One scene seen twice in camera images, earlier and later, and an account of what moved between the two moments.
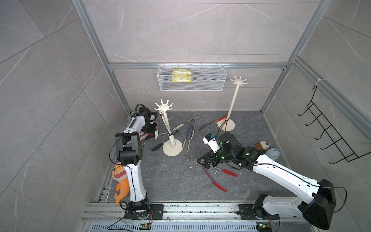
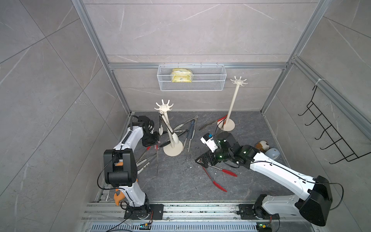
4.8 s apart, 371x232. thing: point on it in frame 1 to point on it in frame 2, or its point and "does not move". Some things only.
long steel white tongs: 156,130 to 169,127
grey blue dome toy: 273,153 does not move
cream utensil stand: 170,148 does not move
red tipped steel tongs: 225,171 does not move
